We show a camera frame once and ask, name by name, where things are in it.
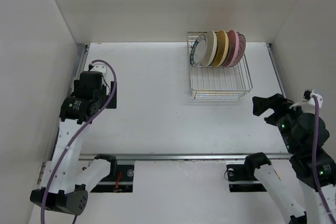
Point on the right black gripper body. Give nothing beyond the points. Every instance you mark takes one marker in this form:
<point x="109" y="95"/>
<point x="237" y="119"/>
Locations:
<point x="284" y="115"/>

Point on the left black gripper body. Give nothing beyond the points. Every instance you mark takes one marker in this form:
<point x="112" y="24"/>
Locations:
<point x="102" y="94"/>

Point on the pink plate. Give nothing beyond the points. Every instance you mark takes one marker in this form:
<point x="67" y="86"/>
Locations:
<point x="234" y="46"/>

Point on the yellow plate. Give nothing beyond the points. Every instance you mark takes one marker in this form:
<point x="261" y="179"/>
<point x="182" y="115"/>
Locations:
<point x="222" y="49"/>

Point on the cream white plate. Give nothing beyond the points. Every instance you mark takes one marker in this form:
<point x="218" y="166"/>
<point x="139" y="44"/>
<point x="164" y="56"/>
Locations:
<point x="210" y="50"/>

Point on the white plate green rim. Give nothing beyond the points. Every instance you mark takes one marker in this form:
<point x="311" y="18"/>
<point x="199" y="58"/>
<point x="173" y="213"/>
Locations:
<point x="198" y="50"/>

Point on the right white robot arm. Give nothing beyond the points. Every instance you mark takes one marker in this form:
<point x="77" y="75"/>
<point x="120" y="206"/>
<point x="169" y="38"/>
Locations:
<point x="304" y="133"/>

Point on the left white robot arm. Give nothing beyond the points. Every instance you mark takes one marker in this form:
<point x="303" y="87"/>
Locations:
<point x="62" y="189"/>

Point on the metal wire dish rack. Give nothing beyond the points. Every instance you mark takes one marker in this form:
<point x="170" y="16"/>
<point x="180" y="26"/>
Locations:
<point x="220" y="83"/>

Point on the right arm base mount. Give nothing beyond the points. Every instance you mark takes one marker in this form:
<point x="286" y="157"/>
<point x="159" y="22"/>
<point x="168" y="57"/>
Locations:
<point x="241" y="181"/>

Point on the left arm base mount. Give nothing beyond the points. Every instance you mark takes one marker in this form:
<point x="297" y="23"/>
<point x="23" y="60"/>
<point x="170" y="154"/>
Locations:
<point x="121" y="182"/>

